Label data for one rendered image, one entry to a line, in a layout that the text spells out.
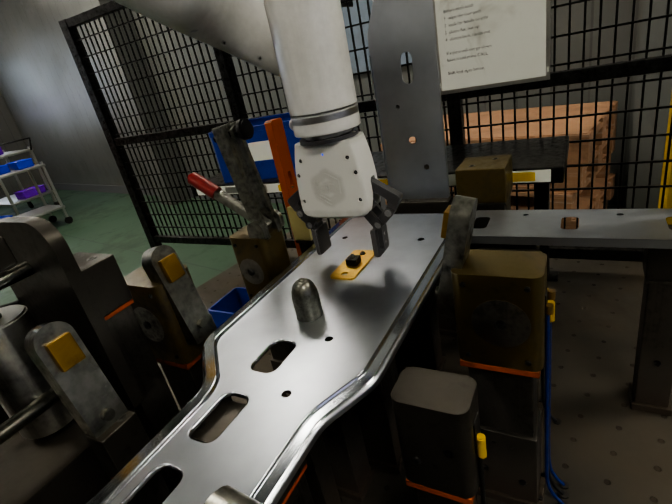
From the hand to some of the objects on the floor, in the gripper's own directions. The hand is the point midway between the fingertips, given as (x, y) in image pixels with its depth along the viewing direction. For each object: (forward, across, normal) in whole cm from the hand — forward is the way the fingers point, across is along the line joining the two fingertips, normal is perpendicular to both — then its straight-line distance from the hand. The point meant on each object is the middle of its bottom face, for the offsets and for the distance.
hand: (350, 245), depth 60 cm
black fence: (+103, +30, -56) cm, 121 cm away
